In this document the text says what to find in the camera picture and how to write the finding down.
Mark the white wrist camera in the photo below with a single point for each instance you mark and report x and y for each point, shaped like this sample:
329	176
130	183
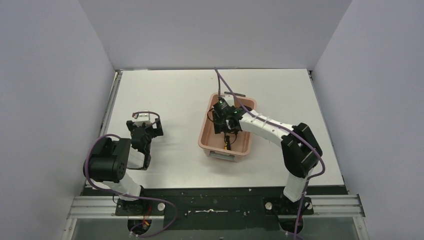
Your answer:
141	117
229	99

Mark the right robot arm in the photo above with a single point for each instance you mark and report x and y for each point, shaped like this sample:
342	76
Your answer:
300	149

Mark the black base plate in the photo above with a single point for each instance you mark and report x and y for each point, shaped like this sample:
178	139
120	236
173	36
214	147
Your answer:
323	210

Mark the aluminium rail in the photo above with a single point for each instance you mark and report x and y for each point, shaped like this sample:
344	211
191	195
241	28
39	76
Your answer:
110	103
114	229

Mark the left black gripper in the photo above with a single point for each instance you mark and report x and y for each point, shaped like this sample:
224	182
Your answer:
154	129

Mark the yellow black handled screwdriver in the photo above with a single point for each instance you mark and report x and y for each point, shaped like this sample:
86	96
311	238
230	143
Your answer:
227	142

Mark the aluminium front rail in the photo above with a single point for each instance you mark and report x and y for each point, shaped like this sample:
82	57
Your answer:
114	229

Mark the left side aluminium rail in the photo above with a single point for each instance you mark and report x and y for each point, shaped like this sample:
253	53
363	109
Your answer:
110	103

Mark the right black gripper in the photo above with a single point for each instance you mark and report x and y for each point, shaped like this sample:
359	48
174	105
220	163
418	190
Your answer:
219	127

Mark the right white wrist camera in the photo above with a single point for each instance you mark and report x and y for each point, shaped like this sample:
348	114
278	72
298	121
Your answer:
229	99

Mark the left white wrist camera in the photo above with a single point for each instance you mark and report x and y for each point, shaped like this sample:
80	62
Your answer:
141	117

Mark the pink plastic bin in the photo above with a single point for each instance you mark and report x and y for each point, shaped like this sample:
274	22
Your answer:
213	144

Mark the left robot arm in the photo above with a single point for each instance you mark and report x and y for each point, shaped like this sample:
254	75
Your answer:
110	158

